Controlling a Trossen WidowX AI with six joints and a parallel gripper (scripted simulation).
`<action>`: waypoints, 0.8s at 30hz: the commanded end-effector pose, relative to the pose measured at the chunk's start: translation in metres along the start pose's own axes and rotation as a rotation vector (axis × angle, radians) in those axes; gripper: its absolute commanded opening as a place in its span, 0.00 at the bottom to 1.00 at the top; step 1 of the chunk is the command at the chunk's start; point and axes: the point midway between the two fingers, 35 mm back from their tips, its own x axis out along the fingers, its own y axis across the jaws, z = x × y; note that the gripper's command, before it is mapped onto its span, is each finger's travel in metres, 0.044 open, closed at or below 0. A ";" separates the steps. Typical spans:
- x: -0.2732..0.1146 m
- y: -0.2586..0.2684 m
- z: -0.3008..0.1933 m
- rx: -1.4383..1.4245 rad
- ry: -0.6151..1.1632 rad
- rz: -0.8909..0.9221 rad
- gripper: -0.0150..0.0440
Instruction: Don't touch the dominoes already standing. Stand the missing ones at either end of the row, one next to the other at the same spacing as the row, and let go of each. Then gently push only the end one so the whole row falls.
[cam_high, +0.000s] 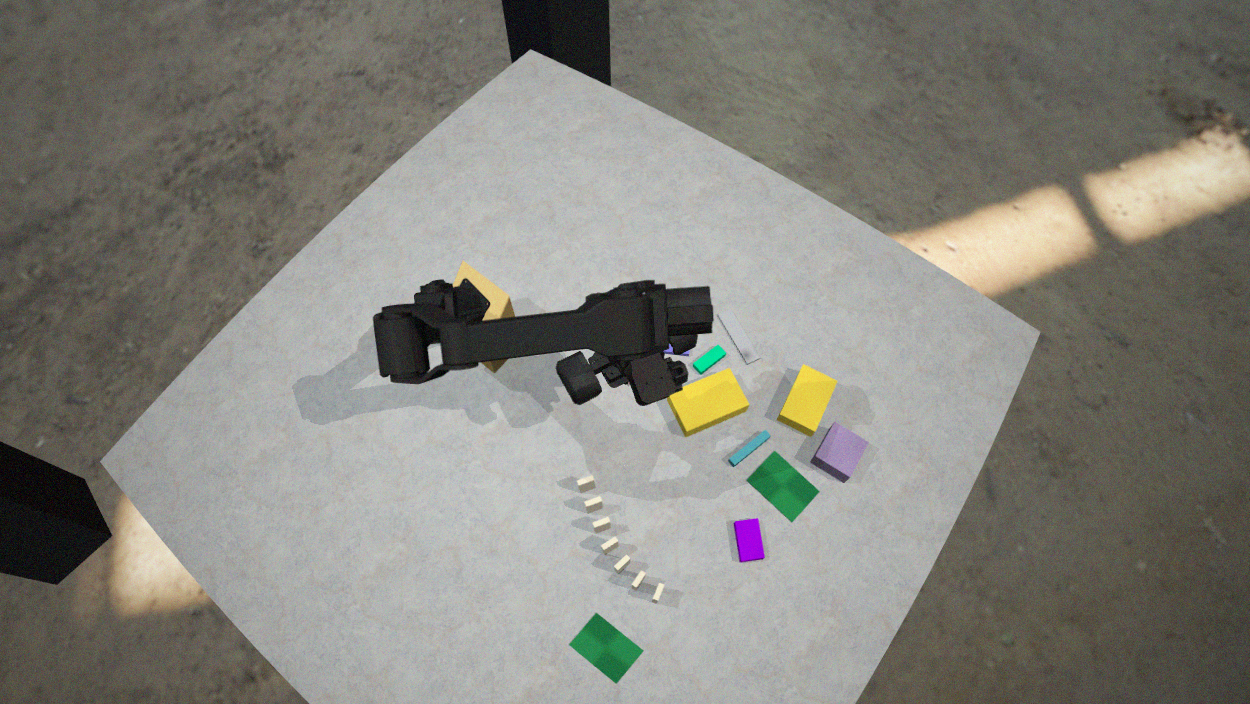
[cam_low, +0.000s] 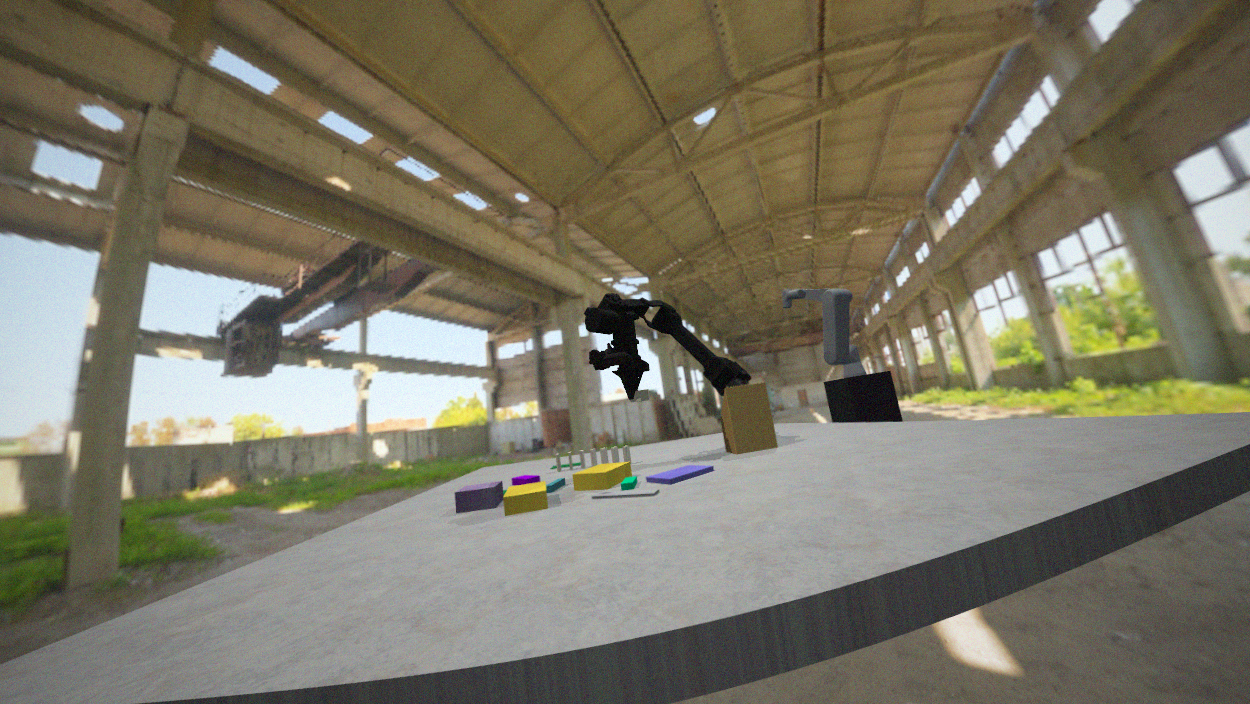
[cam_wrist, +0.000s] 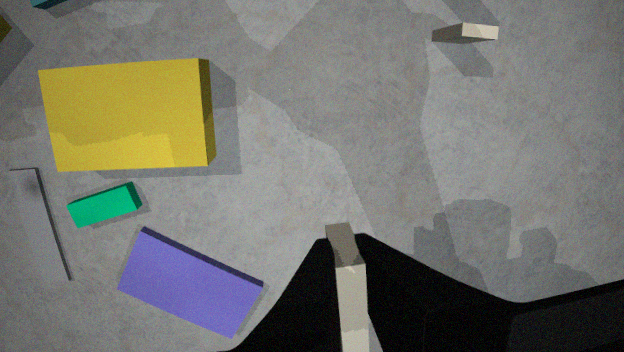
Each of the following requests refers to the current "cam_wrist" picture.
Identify beige rectangular block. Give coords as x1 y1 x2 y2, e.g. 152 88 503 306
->
325 222 369 352
432 23 499 44

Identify teal rectangular block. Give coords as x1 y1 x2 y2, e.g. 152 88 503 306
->
30 0 67 10

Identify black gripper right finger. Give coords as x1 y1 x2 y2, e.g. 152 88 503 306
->
355 232 624 352

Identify yellow rectangular block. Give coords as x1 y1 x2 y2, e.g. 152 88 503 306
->
38 58 216 171
0 14 12 43

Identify green rectangular block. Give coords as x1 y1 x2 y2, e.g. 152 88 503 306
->
66 182 143 228

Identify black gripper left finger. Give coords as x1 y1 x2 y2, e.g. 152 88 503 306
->
218 238 341 352

